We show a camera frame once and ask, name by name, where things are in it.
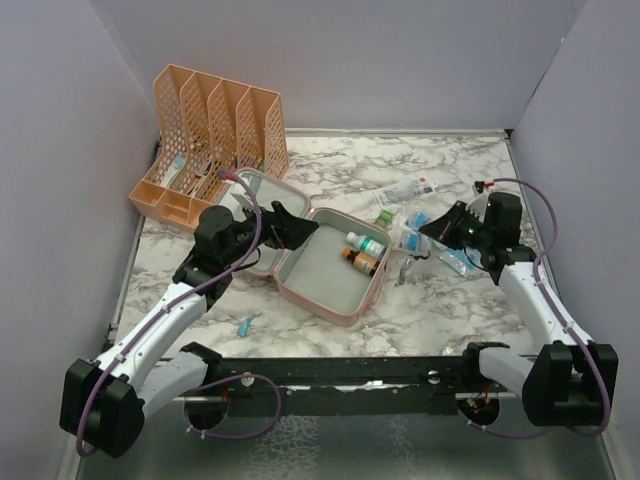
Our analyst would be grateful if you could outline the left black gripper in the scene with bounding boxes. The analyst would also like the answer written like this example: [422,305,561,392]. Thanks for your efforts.
[223,196,319,267]

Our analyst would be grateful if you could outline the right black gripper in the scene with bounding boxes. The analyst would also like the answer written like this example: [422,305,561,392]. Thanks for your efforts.
[420,200,494,251]

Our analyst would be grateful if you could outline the blue item plastic bag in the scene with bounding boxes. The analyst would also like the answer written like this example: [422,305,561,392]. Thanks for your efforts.
[432,240,482,277]

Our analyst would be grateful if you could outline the alcohol wipes plastic bag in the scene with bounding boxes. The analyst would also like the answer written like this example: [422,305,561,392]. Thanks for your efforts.
[406,210,431,255]

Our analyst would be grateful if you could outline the pink medicine kit case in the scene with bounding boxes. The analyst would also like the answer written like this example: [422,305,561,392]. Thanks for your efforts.
[238,168,392,327]

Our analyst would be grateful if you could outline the white medicine bottle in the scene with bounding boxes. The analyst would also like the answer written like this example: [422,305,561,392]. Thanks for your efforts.
[346,232,386,259]

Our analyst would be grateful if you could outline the brown bottle orange cap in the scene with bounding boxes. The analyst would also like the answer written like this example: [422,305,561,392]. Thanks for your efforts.
[342,247,380,277]

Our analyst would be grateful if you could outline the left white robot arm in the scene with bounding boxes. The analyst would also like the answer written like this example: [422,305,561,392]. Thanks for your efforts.
[60,201,319,458]

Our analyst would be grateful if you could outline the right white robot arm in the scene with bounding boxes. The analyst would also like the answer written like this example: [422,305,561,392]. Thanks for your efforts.
[419,192,618,435]

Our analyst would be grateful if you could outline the metal scissors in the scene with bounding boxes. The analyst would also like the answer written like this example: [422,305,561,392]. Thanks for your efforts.
[395,253,431,287]

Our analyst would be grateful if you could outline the white gauze packet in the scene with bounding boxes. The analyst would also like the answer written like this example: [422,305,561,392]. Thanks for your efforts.
[391,215,414,253]

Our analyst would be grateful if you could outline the long white packaged strip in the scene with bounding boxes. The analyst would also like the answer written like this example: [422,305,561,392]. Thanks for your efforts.
[373,177,439,208]

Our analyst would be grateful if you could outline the small green box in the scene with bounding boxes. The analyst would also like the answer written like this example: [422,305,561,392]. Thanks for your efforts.
[374,210,393,230]

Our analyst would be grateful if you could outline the small teal plastic piece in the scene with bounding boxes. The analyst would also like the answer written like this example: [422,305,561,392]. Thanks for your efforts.
[236,311,261,337]

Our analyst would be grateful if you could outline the orange mesh file organizer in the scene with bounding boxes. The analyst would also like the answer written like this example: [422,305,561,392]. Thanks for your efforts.
[129,64,289,231]

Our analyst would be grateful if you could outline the white tube in organizer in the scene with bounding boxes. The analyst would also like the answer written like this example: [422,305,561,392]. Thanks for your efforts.
[160,153,186,188]

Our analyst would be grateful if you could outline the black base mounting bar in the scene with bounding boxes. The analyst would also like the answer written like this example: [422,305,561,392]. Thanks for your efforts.
[180,342,505,418]

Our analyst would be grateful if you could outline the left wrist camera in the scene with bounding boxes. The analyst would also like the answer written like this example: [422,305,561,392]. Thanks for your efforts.
[230,183,256,217]

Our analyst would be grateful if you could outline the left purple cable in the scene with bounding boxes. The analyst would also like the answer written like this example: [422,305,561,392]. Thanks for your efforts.
[74,169,286,456]

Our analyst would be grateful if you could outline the purple cable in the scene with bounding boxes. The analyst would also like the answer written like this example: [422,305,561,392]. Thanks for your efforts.
[74,169,286,456]
[459,177,614,441]

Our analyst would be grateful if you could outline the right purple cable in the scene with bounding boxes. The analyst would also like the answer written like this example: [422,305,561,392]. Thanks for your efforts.
[459,177,614,441]

